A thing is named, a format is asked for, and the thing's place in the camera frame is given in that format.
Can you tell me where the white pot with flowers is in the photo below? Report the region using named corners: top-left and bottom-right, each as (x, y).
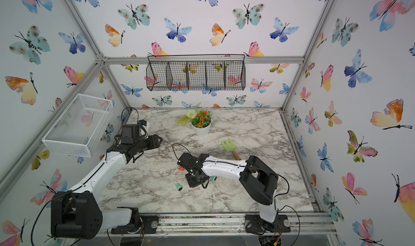
top-left (176, 108), bottom-right (212, 137)

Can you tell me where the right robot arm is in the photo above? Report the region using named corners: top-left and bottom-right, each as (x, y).
top-left (177, 153), bottom-right (291, 236)

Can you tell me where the white mesh wall basket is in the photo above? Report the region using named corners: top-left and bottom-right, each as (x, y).
top-left (42, 93), bottom-right (113, 157)

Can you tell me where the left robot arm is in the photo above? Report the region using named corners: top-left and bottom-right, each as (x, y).
top-left (47, 120), bottom-right (163, 240)

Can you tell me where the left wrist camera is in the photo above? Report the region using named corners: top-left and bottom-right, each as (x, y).
top-left (137, 120), bottom-right (149, 136)

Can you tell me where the green stamp lying apart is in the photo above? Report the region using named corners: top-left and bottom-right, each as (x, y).
top-left (176, 183), bottom-right (183, 191)

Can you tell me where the green garden fork wooden handle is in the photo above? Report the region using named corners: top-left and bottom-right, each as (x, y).
top-left (221, 139), bottom-right (241, 161)

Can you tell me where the black wire wall basket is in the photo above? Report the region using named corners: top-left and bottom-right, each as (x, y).
top-left (145, 54), bottom-right (246, 92)

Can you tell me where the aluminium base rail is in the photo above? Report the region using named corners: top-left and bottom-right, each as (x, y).
top-left (64, 213), bottom-right (338, 237)

